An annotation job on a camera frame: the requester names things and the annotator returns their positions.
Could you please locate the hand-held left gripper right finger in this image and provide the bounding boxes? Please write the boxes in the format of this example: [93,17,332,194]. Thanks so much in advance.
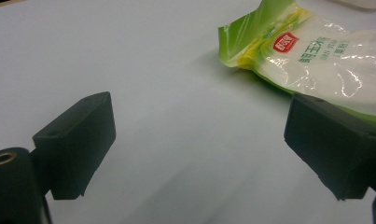
[284,92,376,202]

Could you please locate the green and white starch bag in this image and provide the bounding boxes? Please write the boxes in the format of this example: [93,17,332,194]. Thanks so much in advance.
[217,0,376,129]

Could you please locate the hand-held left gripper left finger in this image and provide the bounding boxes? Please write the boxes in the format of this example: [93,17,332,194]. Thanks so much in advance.
[32,91,118,201]

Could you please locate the white object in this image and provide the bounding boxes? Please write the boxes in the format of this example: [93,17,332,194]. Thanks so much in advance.
[328,0,376,12]

